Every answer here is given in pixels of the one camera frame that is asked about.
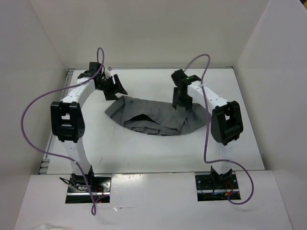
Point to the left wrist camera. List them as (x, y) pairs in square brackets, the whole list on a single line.
[(94, 67)]

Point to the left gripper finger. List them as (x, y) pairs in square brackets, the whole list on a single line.
[(118, 86), (110, 94)]

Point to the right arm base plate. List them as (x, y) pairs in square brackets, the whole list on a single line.
[(207, 191)]

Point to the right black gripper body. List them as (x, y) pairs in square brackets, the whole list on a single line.
[(185, 100)]

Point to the grey pleated skirt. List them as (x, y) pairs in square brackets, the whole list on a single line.
[(155, 117)]

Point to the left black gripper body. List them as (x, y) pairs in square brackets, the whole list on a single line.
[(107, 84)]

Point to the white cloth at bottom edge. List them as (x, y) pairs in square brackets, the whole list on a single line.
[(50, 227)]

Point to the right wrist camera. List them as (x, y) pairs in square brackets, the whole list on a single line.
[(178, 75)]

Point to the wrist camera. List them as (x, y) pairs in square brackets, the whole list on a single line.
[(178, 75), (94, 67)]

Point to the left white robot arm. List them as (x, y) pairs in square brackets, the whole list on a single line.
[(69, 126)]

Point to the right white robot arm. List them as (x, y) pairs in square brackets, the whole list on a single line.
[(224, 123)]

